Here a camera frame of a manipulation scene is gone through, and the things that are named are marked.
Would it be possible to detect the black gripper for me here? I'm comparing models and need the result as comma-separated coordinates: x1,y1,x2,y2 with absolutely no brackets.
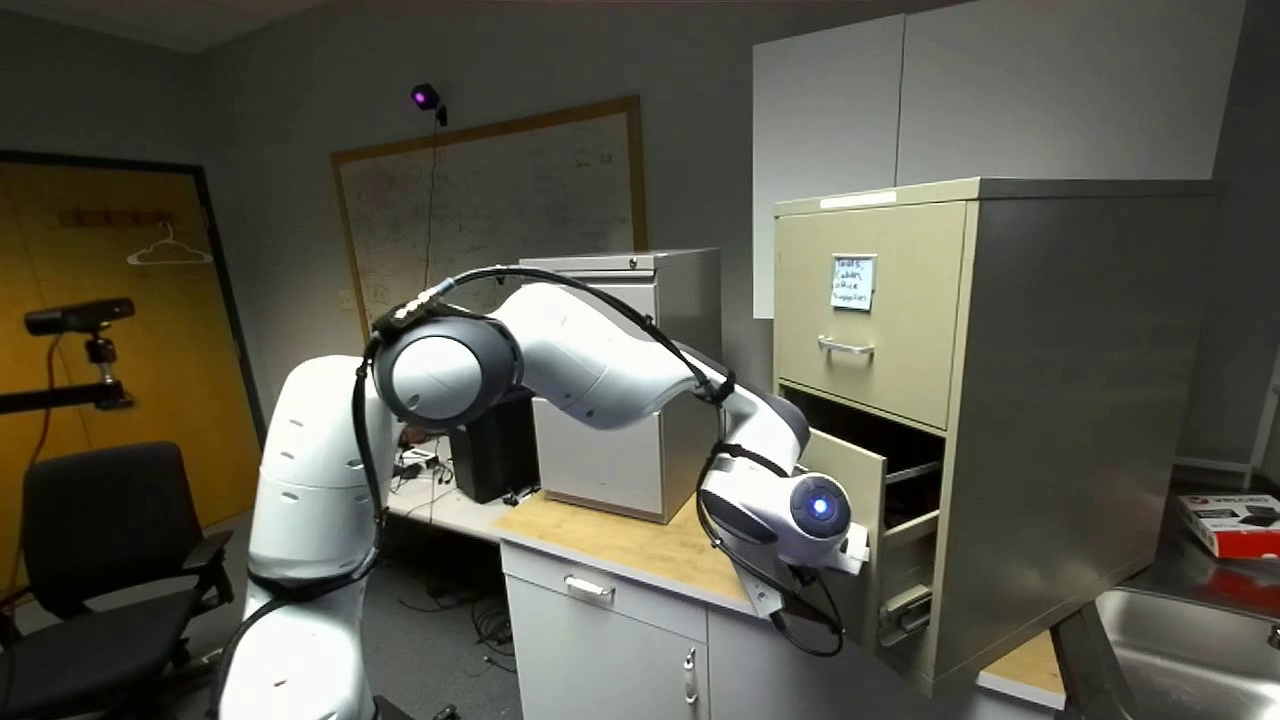
695,489,798,574

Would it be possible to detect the small grey file cabinet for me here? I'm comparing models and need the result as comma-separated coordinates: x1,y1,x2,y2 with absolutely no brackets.
516,243,734,525

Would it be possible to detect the white base cabinet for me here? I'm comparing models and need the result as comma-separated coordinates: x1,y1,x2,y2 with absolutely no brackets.
495,538,1056,720

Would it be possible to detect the beige labelled cabinet drawer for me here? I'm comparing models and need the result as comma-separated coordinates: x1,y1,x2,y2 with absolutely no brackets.
773,196,979,432

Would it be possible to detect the white drawer label card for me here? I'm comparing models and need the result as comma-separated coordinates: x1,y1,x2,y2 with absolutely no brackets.
828,248,879,316

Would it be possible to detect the beige metal file cabinet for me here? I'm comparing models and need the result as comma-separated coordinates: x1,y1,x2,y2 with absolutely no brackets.
768,174,1216,706

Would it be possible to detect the wooden countertop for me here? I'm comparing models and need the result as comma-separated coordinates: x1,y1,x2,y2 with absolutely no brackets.
492,489,1072,714

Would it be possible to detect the wood framed whiteboard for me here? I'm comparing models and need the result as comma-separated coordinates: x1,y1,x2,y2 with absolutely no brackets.
327,94,651,394

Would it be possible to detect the stainless steel sink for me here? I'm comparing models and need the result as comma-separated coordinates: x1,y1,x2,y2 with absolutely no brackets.
1093,584,1280,720

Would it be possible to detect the red white box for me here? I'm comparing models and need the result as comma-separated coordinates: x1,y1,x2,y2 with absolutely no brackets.
1178,489,1280,563

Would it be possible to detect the orange door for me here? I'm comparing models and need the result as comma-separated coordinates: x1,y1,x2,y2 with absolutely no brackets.
0,149,278,606

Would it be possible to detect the white clothes hanger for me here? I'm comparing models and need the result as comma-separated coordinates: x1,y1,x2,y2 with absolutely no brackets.
125,223,222,273

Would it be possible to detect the black office chair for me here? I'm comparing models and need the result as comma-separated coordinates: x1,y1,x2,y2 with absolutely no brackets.
0,439,239,720

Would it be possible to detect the silver base cabinet door handle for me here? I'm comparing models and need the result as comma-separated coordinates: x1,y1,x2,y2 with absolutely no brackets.
677,646,710,714

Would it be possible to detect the silver base cabinet drawer handle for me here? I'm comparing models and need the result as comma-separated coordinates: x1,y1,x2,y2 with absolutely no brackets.
562,574,622,607

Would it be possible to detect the silver drawer pull handle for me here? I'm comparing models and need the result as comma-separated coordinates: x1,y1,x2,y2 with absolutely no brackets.
813,332,879,373

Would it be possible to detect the wall camera with purple light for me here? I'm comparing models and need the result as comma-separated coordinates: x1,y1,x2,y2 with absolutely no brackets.
404,75,458,134

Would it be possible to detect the white wall cabinet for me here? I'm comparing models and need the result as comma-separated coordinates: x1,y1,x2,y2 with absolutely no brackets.
747,0,1261,325

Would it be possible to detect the black stereo camera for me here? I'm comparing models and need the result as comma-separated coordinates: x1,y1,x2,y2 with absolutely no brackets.
19,292,140,340

